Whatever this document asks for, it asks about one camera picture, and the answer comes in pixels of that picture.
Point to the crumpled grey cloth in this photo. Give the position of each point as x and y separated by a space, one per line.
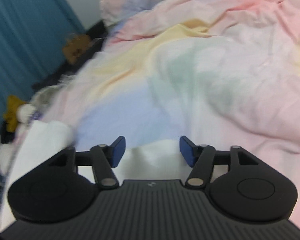
50 92

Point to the black sofa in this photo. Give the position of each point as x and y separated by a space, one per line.
90 47

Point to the blue curtain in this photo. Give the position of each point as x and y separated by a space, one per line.
20 35

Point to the white sweatpants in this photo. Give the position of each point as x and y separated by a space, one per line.
45 136

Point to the mustard yellow cloth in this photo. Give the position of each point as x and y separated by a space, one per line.
12 113

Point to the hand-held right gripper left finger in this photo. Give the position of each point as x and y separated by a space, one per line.
118 152

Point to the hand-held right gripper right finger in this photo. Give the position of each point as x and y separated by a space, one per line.
187 152

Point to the pastel tie-dye duvet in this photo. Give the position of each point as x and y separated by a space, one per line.
190 67

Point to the brown paper bag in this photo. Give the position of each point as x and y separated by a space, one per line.
76 46

